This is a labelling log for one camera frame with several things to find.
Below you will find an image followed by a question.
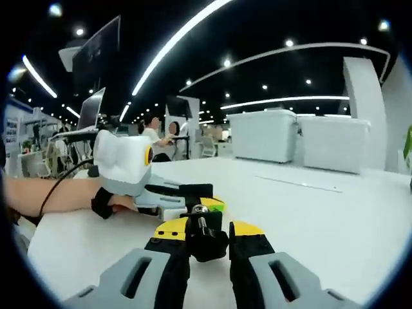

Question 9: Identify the hanging dark monitor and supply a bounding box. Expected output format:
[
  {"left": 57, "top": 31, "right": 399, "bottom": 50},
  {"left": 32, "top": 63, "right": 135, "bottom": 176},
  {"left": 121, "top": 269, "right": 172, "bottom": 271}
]
[{"left": 72, "top": 15, "right": 122, "bottom": 96}]

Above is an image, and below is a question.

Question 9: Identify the white pillar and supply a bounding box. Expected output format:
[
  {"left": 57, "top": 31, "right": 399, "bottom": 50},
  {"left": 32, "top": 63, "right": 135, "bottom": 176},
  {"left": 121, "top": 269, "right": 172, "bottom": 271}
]
[{"left": 342, "top": 57, "right": 387, "bottom": 171}]

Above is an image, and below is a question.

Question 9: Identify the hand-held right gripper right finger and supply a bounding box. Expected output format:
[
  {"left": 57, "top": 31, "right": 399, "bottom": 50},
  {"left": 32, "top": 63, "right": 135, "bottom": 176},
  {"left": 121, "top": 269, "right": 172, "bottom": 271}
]
[{"left": 228, "top": 220, "right": 360, "bottom": 309}]

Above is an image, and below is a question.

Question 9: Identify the white office chair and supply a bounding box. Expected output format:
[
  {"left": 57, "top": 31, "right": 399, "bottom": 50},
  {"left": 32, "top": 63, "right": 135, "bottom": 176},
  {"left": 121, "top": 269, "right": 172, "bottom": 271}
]
[{"left": 202, "top": 136, "right": 217, "bottom": 158}]

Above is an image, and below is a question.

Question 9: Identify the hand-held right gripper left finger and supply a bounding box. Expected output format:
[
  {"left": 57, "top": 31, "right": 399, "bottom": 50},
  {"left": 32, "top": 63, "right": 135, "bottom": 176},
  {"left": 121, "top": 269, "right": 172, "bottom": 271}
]
[{"left": 62, "top": 216, "right": 191, "bottom": 309}]

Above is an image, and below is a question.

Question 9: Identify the long curved ceiling light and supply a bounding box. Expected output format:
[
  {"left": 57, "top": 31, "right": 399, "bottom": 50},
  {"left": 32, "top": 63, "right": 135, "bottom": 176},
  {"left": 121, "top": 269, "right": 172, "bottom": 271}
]
[{"left": 131, "top": 0, "right": 233, "bottom": 97}]

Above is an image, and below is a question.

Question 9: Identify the ceiling air conditioner unit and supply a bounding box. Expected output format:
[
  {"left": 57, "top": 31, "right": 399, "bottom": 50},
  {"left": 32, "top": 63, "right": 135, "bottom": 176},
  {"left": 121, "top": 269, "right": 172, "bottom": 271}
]
[{"left": 58, "top": 46, "right": 81, "bottom": 72}]

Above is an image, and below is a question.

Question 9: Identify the person's left hand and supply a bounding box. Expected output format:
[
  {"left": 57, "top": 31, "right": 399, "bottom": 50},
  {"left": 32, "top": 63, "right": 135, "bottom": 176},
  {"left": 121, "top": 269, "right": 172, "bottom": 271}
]
[{"left": 90, "top": 186, "right": 140, "bottom": 221}]

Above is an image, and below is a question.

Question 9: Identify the clear plastic ruler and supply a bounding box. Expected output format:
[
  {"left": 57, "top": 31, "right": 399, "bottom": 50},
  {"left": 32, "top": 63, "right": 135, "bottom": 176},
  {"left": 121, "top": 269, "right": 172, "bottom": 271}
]
[{"left": 256, "top": 174, "right": 342, "bottom": 193}]

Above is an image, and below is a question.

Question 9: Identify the potted green plant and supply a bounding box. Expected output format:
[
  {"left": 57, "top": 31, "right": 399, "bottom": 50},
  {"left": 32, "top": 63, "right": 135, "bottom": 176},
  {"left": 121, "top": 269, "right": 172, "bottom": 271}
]
[{"left": 402, "top": 125, "right": 412, "bottom": 187}]

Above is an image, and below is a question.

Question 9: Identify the open laptop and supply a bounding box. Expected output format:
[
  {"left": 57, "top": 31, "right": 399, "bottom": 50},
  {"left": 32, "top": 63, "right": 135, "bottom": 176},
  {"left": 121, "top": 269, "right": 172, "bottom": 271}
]
[{"left": 79, "top": 86, "right": 106, "bottom": 131}]

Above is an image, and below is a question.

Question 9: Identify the black fixed fixture clamp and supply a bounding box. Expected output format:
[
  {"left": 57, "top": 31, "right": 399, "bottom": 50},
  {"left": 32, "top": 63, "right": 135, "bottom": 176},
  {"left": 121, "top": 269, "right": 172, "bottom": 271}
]
[{"left": 178, "top": 183, "right": 230, "bottom": 263}]

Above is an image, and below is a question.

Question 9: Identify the pillar mounted monitor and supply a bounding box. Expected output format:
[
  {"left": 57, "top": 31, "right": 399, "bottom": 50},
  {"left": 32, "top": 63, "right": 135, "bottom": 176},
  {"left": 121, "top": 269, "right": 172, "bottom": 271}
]
[{"left": 166, "top": 95, "right": 193, "bottom": 117}]

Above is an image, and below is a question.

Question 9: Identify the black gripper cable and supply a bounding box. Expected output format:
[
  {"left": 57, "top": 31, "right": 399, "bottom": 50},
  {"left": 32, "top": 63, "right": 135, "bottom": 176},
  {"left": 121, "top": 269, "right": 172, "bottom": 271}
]
[{"left": 38, "top": 159, "right": 97, "bottom": 216}]

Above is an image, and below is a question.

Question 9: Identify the white storage box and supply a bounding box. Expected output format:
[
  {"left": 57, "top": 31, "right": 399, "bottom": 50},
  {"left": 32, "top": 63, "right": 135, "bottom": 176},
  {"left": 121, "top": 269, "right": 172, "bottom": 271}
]
[
  {"left": 227, "top": 108, "right": 297, "bottom": 164},
  {"left": 295, "top": 115, "right": 371, "bottom": 174}
]

